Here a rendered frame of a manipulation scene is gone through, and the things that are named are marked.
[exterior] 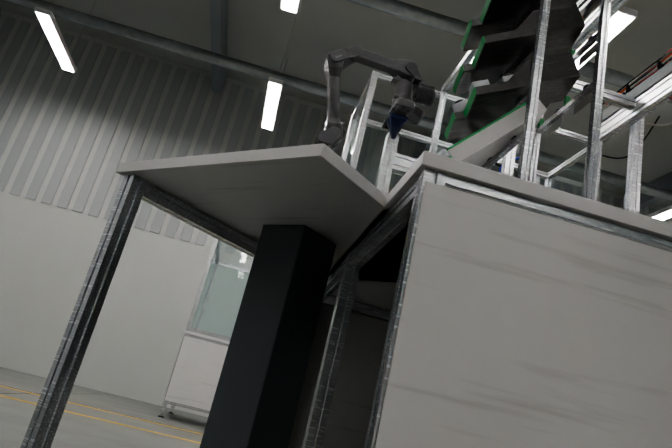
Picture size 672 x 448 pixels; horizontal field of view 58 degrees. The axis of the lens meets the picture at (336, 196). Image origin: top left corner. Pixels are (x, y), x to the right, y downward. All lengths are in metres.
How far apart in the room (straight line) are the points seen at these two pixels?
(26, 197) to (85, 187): 0.89
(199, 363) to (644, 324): 5.89
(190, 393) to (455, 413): 5.84
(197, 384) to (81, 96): 6.08
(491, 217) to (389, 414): 0.41
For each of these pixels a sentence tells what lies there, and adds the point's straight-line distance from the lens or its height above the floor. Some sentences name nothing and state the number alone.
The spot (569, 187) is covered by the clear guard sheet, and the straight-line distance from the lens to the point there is 3.55.
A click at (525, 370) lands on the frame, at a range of 1.15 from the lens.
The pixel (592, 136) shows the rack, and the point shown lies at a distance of 1.63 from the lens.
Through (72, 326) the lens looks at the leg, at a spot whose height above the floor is 0.42.
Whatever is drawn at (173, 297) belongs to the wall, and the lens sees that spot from 9.98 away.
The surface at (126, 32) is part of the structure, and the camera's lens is 9.77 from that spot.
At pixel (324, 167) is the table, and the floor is 0.83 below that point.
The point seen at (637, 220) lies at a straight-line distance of 1.33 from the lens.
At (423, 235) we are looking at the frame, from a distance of 1.11.
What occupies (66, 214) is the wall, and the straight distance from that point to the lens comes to 10.53.
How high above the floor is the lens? 0.35
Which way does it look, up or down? 20 degrees up
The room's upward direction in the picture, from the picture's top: 14 degrees clockwise
